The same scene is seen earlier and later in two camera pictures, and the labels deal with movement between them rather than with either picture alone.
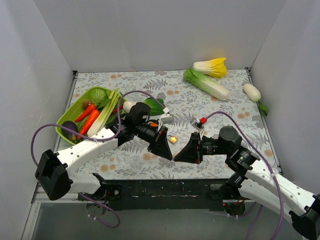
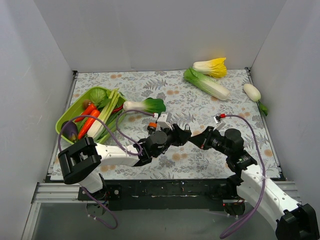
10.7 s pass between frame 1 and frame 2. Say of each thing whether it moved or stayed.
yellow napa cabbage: stayed
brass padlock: moved
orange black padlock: stayed
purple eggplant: stayed
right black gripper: moved
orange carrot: stayed
